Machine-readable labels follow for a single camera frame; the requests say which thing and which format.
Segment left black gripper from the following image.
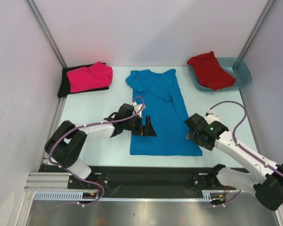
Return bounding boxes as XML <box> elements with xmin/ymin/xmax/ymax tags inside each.
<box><xmin>123</xmin><ymin>115</ymin><xmax>156</xmax><ymax>137</ymax></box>

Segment blue t shirt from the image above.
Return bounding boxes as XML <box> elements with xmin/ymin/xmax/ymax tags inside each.
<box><xmin>126</xmin><ymin>69</ymin><xmax>202</xmax><ymax>156</ymax></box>

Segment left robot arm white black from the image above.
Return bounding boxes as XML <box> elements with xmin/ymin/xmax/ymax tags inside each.
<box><xmin>44</xmin><ymin>102</ymin><xmax>157</xmax><ymax>188</ymax></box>

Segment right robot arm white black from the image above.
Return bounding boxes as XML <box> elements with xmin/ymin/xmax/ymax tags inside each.
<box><xmin>185</xmin><ymin>113</ymin><xmax>283</xmax><ymax>211</ymax></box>

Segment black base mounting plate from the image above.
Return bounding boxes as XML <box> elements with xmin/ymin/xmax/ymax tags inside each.
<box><xmin>37</xmin><ymin>164</ymin><xmax>266</xmax><ymax>199</ymax></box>

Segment red t shirt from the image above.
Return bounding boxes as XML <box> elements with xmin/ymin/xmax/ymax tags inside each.
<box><xmin>187</xmin><ymin>51</ymin><xmax>236</xmax><ymax>91</ymax></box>

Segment pink folded t shirt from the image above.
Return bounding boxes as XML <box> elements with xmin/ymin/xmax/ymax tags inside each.
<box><xmin>67</xmin><ymin>61</ymin><xmax>113</xmax><ymax>94</ymax></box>

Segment teal plastic basin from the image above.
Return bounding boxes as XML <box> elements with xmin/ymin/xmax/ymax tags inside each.
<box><xmin>188</xmin><ymin>57</ymin><xmax>252</xmax><ymax>92</ymax></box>

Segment black folded t shirt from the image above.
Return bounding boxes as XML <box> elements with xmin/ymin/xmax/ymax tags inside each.
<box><xmin>58</xmin><ymin>64</ymin><xmax>104</xmax><ymax>98</ymax></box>

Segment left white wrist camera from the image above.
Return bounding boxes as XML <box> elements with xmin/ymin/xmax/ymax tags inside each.
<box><xmin>132</xmin><ymin>101</ymin><xmax>146</xmax><ymax>118</ymax></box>

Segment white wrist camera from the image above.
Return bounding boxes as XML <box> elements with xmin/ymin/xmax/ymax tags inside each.
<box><xmin>132</xmin><ymin>101</ymin><xmax>146</xmax><ymax>118</ymax></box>
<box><xmin>205</xmin><ymin>109</ymin><xmax>220</xmax><ymax>124</ymax></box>

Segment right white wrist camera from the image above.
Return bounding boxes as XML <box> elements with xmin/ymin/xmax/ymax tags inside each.
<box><xmin>205</xmin><ymin>109</ymin><xmax>220</xmax><ymax>124</ymax></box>

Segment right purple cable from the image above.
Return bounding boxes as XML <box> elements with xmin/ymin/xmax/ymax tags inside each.
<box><xmin>206</xmin><ymin>100</ymin><xmax>283</xmax><ymax>208</ymax></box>

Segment purple cable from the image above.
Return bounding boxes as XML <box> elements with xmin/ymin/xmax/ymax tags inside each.
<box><xmin>206</xmin><ymin>100</ymin><xmax>283</xmax><ymax>208</ymax></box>
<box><xmin>48</xmin><ymin>95</ymin><xmax>146</xmax><ymax>209</ymax></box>

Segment white slotted cable duct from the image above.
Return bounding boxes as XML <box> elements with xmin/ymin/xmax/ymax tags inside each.
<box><xmin>34</xmin><ymin>191</ymin><xmax>225</xmax><ymax>202</ymax></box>

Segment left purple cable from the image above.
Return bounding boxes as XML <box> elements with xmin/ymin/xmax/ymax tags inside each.
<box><xmin>48</xmin><ymin>95</ymin><xmax>146</xmax><ymax>209</ymax></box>

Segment right aluminium corner post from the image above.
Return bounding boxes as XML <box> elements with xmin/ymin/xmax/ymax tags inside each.
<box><xmin>238</xmin><ymin>0</ymin><xmax>276</xmax><ymax>60</ymax></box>

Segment aluminium corner post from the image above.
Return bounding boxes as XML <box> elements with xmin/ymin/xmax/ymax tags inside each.
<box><xmin>25</xmin><ymin>0</ymin><xmax>67</xmax><ymax>68</ymax></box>
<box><xmin>238</xmin><ymin>0</ymin><xmax>276</xmax><ymax>60</ymax></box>

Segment left aluminium corner post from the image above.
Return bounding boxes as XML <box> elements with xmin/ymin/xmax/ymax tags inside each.
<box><xmin>25</xmin><ymin>0</ymin><xmax>67</xmax><ymax>68</ymax></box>

